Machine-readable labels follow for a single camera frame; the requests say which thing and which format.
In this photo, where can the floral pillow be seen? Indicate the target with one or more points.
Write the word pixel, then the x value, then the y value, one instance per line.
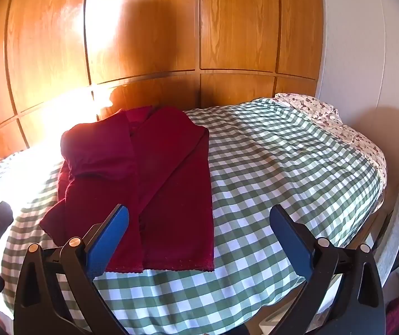
pixel 328 113

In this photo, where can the green checked bed cover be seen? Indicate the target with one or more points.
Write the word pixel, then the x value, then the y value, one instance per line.
pixel 276 167

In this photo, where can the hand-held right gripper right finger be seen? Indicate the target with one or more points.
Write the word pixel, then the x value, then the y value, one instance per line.
pixel 290 242

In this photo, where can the dark red knitted sweater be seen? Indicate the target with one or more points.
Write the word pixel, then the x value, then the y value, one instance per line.
pixel 157 188

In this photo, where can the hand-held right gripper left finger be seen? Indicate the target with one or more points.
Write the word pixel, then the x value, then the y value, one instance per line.
pixel 110 240

